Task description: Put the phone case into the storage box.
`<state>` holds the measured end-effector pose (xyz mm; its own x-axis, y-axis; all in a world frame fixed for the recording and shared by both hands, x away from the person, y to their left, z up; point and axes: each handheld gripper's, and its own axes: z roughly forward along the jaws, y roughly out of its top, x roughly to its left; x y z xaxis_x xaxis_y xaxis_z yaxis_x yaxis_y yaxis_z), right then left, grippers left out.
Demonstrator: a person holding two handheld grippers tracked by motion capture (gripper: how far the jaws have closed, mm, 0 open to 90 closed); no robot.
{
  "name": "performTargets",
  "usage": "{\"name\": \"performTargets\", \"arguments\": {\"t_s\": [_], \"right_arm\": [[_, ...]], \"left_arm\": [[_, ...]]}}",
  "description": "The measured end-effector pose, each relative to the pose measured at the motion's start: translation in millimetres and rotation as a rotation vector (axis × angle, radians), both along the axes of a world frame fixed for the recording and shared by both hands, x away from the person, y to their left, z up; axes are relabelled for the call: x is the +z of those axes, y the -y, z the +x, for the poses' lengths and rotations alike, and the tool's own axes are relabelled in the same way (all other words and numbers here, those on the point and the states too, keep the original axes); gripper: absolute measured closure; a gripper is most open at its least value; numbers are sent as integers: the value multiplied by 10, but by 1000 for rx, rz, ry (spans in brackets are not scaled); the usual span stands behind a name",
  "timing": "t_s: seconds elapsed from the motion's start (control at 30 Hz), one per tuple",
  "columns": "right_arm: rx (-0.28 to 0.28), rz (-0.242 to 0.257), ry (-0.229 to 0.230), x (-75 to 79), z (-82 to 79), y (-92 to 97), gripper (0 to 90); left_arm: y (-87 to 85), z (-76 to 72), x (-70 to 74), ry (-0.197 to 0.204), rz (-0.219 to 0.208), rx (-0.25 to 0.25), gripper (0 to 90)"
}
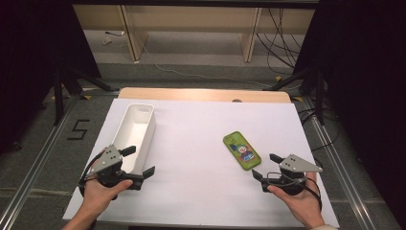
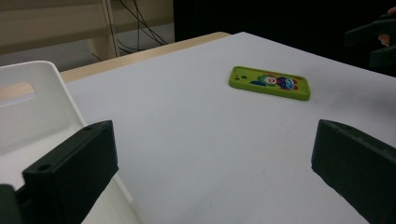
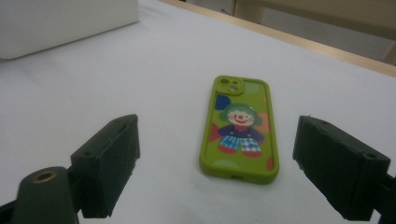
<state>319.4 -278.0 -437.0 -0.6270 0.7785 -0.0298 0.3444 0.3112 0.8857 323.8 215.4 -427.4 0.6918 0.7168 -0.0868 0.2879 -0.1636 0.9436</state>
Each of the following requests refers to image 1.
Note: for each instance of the white plastic storage bin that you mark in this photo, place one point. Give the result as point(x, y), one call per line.
point(135, 134)

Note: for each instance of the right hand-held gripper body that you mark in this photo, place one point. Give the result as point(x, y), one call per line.
point(295, 164)

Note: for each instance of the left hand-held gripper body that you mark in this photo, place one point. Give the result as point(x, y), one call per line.
point(107, 159)

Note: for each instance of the black frame beam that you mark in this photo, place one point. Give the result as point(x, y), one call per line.
point(191, 3)

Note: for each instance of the small white adapter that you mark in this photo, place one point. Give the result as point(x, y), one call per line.
point(106, 40)

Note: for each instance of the black metal stand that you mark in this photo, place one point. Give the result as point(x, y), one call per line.
point(59, 96)
point(319, 96)

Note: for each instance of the person's left hand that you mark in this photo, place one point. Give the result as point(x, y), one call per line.
point(102, 195)

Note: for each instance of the beige office desk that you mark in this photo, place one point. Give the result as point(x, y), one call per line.
point(191, 22)

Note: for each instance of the person's right hand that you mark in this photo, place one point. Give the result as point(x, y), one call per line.
point(301, 202)

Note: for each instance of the green cartoon phone case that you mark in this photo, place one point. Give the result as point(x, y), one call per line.
point(242, 150)

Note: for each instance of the aluminium floor rail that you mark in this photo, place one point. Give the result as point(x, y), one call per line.
point(338, 166)
point(35, 166)

